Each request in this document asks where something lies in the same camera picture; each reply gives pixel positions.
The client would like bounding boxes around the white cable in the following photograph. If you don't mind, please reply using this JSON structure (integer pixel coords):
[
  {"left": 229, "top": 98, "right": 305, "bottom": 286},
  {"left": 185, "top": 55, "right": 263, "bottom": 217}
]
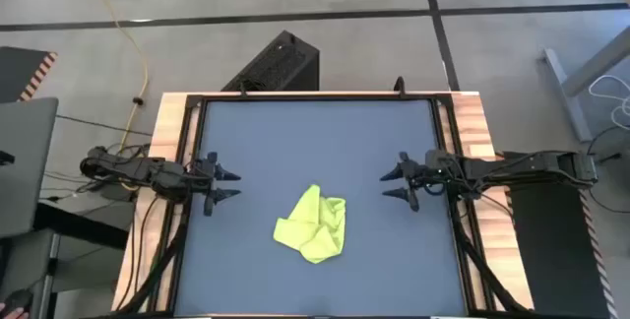
[{"left": 588, "top": 73, "right": 630, "bottom": 131}]

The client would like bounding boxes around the grey metal desk leg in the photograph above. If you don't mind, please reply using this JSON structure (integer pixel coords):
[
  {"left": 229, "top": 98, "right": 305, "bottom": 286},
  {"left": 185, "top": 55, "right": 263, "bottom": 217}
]
[{"left": 542, "top": 26, "right": 630, "bottom": 143}]

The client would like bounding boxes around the blue-grey table mat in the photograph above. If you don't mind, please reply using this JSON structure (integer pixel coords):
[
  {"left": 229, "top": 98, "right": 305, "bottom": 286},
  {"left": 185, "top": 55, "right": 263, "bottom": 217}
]
[{"left": 174, "top": 99, "right": 468, "bottom": 318}]

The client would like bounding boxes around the yellow-green microfibre towel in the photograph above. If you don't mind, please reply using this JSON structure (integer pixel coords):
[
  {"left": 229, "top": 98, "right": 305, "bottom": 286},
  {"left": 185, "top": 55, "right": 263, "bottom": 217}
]
[{"left": 273, "top": 183, "right": 347, "bottom": 265}]

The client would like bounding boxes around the black computer mouse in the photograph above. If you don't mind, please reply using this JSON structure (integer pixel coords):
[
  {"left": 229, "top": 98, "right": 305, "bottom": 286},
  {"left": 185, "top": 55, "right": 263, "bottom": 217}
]
[{"left": 2, "top": 288, "right": 34, "bottom": 313}]

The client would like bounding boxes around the looped black floor cable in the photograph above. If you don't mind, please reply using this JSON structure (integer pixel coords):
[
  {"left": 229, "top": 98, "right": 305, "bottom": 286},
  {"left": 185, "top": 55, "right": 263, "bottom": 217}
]
[{"left": 585, "top": 124, "right": 630, "bottom": 215}]

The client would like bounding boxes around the black computer tower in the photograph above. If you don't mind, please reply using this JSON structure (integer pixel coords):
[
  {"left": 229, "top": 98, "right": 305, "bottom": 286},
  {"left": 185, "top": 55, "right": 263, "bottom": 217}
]
[{"left": 220, "top": 30, "right": 320, "bottom": 93}]

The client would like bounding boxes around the thin black floor cable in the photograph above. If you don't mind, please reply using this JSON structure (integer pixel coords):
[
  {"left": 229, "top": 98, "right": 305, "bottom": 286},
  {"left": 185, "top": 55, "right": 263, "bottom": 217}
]
[{"left": 54, "top": 114, "right": 153, "bottom": 138}]

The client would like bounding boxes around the person's hand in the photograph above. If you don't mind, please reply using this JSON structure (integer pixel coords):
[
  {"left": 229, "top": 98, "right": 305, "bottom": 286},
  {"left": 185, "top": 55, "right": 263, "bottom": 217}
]
[{"left": 0, "top": 302, "right": 30, "bottom": 319}]

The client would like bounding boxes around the grey side table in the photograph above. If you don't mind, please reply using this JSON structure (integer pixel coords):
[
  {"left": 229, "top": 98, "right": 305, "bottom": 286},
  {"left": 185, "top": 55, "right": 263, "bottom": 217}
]
[{"left": 0, "top": 227, "right": 63, "bottom": 319}]

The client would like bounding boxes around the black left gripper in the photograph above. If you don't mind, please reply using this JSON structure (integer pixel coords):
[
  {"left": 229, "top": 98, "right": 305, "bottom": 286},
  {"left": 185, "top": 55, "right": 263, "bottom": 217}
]
[{"left": 186, "top": 151, "right": 242, "bottom": 218}]

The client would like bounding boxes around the grey laptop lid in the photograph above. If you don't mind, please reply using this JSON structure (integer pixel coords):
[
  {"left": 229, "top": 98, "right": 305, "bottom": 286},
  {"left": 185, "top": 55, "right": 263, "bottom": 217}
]
[{"left": 0, "top": 96, "right": 59, "bottom": 239}]

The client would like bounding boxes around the small black striped-edge floor mat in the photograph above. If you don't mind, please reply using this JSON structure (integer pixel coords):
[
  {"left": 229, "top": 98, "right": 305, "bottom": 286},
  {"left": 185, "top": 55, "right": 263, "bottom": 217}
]
[{"left": 0, "top": 46, "right": 59, "bottom": 103}]

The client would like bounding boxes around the black cable conduit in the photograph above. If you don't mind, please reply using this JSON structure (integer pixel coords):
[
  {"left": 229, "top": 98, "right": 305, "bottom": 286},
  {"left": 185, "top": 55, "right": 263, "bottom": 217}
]
[
  {"left": 452, "top": 210, "right": 523, "bottom": 315},
  {"left": 115, "top": 195, "right": 191, "bottom": 318}
]

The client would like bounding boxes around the large black striped-edge floor mat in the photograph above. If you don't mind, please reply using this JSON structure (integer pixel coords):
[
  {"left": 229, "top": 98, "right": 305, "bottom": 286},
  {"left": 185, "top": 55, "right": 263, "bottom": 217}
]
[{"left": 501, "top": 150, "right": 619, "bottom": 319}]

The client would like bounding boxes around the yellow floor cable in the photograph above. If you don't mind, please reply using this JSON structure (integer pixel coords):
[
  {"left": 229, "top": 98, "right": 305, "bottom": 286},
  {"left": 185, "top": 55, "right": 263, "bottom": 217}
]
[{"left": 78, "top": 0, "right": 150, "bottom": 156}]

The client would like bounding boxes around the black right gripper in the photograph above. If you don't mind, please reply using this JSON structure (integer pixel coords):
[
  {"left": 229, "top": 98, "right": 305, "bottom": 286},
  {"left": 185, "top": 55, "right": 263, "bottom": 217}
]
[{"left": 379, "top": 149, "right": 447, "bottom": 214}]

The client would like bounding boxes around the black metal table frame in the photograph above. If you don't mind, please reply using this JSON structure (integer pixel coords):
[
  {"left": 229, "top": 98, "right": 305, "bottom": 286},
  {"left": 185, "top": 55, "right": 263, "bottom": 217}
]
[{"left": 147, "top": 92, "right": 523, "bottom": 319}]

